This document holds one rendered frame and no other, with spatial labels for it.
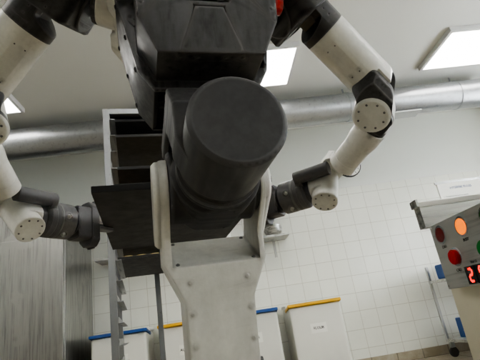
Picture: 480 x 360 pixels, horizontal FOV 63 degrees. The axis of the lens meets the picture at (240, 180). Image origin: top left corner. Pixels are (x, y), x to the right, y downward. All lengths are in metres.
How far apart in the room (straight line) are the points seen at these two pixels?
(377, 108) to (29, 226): 0.78
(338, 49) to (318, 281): 4.21
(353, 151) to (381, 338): 4.24
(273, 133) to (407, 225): 5.01
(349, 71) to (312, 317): 3.51
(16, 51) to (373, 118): 0.68
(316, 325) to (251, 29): 3.77
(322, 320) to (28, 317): 2.74
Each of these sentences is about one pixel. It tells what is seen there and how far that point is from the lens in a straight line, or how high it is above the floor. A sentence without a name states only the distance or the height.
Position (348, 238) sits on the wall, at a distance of 5.09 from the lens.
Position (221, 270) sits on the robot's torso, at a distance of 0.61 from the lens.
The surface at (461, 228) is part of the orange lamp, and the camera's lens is 0.89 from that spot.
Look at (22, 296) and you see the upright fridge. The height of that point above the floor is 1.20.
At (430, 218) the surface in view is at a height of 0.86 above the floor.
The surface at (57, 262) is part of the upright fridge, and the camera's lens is 4.17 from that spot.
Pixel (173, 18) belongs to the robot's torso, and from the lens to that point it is 0.58.
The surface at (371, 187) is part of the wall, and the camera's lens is 5.37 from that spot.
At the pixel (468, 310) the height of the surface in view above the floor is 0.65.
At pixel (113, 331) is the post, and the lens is 1.87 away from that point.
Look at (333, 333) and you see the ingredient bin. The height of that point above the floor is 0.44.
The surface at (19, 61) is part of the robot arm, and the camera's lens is 0.81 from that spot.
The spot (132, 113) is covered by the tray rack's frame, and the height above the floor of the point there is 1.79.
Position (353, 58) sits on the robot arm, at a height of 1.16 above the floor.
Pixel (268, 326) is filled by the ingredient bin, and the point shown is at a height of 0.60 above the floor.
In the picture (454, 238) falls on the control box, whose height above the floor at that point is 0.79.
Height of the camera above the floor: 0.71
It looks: 19 degrees up
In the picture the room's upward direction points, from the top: 9 degrees counter-clockwise
